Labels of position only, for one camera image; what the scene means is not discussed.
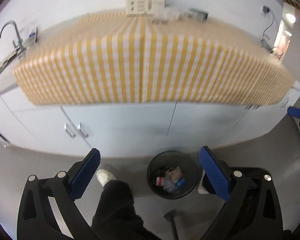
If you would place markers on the grey box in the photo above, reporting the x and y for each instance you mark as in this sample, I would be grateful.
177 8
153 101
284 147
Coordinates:
197 13

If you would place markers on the white right shoe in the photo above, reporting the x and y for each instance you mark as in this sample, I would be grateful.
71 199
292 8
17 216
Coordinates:
202 188

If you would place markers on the yellow checked tablecloth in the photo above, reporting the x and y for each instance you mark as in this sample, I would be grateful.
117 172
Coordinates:
115 67

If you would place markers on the black mesh wastebasket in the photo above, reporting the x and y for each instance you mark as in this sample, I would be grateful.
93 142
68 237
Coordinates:
153 188

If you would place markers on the white cabinet door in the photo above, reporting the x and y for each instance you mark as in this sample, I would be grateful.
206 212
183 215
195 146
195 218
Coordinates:
210 122
5 105
127 125
275 117
40 122

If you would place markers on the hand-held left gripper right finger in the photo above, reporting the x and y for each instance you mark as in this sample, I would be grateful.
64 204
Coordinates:
215 175

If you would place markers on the person's left leg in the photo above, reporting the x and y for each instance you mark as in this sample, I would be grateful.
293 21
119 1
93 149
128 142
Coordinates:
115 205

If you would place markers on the clear plastic packaging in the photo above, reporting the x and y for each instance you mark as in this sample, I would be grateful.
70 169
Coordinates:
165 13

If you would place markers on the wooden desk organizer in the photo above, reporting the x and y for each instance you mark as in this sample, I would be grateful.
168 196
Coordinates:
136 3

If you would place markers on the steel faucet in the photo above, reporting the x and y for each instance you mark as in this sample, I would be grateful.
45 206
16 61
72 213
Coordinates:
17 36

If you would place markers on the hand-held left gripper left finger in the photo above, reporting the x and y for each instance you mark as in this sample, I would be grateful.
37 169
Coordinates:
86 175

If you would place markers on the clear plastic bag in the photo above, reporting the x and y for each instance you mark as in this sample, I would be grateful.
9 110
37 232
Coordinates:
170 185

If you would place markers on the black plug-in charger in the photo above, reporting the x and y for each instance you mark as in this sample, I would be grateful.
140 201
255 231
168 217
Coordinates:
266 9

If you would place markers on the white shoe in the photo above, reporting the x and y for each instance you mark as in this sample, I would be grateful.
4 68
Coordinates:
105 176
202 188

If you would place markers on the white left shoe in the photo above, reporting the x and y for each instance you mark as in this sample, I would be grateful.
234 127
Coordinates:
105 176

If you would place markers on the steel sink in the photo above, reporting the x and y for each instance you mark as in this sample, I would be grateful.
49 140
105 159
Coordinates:
5 61

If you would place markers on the red and white carton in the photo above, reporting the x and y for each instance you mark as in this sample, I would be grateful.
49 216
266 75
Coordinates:
160 180

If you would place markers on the blue plastic bag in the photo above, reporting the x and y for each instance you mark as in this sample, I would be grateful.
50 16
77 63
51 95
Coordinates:
181 183

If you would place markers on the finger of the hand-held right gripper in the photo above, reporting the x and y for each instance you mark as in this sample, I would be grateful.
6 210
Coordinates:
298 112

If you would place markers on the black chair base leg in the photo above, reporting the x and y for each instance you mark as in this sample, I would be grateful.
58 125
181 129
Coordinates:
173 226

